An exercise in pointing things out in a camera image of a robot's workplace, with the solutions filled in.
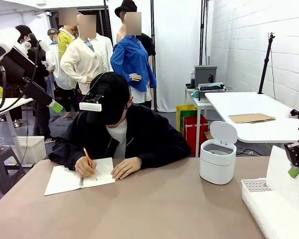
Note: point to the red bag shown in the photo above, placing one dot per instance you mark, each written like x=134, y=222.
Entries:
x=192, y=134

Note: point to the black head camera mount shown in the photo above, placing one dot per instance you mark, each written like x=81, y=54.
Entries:
x=99, y=92

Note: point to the white head camera box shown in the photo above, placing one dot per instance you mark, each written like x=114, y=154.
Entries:
x=89, y=106

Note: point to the person's right hand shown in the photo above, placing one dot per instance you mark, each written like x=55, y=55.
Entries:
x=86, y=168

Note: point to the mannequin in black shirt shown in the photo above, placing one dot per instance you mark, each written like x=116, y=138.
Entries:
x=148, y=44

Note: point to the person's torso black jacket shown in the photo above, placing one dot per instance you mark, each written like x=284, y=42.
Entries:
x=149, y=134

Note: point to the person's head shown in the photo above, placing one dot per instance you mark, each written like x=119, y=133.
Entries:
x=122, y=117

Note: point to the mannequin in cream cardigan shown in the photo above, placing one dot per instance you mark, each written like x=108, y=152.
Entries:
x=77, y=59

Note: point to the background person in black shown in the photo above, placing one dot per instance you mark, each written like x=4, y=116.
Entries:
x=41, y=74

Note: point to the yellow bag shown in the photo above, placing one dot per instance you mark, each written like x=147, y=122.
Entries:
x=185, y=109

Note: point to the large white table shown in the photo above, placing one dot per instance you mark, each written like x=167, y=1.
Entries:
x=251, y=102

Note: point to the white backdrop sheet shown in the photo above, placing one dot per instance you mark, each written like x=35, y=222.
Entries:
x=179, y=49

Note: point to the person's left hand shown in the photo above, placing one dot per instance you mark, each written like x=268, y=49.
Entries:
x=127, y=168

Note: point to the white lidded trash bin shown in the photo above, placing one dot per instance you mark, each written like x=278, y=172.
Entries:
x=216, y=169

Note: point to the white perforated plastic basket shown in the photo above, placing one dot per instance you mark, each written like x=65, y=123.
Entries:
x=259, y=211

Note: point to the tall black tripod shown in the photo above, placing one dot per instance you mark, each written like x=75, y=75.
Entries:
x=265, y=64

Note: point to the white storage box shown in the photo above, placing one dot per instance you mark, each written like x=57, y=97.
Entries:
x=32, y=149

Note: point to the flat brown cardboard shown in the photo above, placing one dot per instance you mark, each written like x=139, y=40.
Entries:
x=251, y=118

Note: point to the mannequin in yellow shirt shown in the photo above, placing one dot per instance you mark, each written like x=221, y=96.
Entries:
x=63, y=42

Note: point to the grey plastic stool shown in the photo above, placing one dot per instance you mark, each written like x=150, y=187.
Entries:
x=5, y=159

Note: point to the capped mannequin in white shirt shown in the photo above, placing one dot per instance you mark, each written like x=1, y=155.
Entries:
x=57, y=67

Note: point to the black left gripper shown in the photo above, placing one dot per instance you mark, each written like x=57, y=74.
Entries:
x=17, y=64

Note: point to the grey box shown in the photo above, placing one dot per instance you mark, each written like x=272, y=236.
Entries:
x=205, y=74

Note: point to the yellow pencil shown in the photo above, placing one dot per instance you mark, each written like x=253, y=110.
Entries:
x=87, y=155

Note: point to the black light stand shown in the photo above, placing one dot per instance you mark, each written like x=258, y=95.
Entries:
x=203, y=25
x=153, y=25

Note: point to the person's left forearm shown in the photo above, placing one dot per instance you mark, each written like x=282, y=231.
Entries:
x=164, y=158

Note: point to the black bucket hat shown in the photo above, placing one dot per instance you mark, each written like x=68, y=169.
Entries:
x=125, y=7

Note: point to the mannequin in blue shirt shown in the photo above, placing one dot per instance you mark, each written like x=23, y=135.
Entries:
x=132, y=57

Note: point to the white spiral notebook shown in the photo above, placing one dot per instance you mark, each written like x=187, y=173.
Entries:
x=62, y=180

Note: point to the white paper sheet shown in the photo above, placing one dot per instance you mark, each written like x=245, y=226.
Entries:
x=279, y=169

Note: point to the black cap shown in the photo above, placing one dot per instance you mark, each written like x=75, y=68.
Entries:
x=114, y=94

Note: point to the grey tray with tools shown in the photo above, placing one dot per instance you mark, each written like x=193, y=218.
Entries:
x=210, y=87

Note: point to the small white side table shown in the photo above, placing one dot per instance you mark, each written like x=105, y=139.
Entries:
x=201, y=103

